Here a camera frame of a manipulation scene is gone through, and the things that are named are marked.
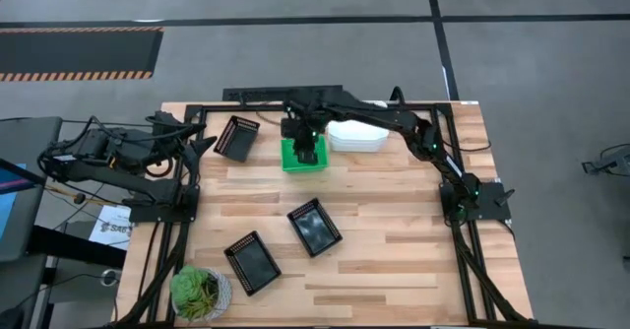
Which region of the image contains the black plastic basket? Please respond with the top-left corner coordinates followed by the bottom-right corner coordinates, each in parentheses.
top-left (285, 197), bottom-right (345, 259)
top-left (213, 114), bottom-right (262, 164)
top-left (222, 230), bottom-right (284, 297)

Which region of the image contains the succulent plant in white pot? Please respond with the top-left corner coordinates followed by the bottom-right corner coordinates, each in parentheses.
top-left (168, 264), bottom-right (234, 323)

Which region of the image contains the white plastic basket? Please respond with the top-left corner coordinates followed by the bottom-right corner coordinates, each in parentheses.
top-left (326, 119), bottom-right (391, 146)
top-left (328, 139), bottom-right (390, 150)
top-left (329, 144), bottom-right (389, 154)

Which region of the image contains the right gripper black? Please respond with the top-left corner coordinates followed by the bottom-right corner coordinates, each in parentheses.
top-left (281, 99), bottom-right (330, 165)

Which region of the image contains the green plastic basket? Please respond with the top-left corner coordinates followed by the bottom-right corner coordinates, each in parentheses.
top-left (280, 136), bottom-right (331, 174)
top-left (280, 135), bottom-right (330, 172)

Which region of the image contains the long black bar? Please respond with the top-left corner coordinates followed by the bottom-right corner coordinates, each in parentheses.
top-left (221, 84), bottom-right (345, 103)

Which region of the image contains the dark grey desk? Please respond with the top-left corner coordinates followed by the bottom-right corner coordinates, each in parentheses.
top-left (0, 116), bottom-right (64, 264)

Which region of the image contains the black hazard-striped floor mat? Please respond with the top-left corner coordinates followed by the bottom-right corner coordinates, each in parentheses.
top-left (0, 25), bottom-right (165, 83)

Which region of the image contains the computer monitor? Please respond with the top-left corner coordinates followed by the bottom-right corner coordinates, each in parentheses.
top-left (0, 157), bottom-right (47, 244)

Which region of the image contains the black cable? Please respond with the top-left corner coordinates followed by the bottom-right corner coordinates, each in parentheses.
top-left (441, 139), bottom-right (493, 154)

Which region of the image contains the white printed paper sheet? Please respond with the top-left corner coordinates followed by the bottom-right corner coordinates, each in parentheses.
top-left (88, 204), bottom-right (134, 251)

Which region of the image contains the black desk foot beam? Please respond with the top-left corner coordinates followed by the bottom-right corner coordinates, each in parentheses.
top-left (27, 224), bottom-right (128, 270)

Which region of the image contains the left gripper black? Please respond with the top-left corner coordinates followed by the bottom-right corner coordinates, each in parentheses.
top-left (147, 119), bottom-right (219, 165)

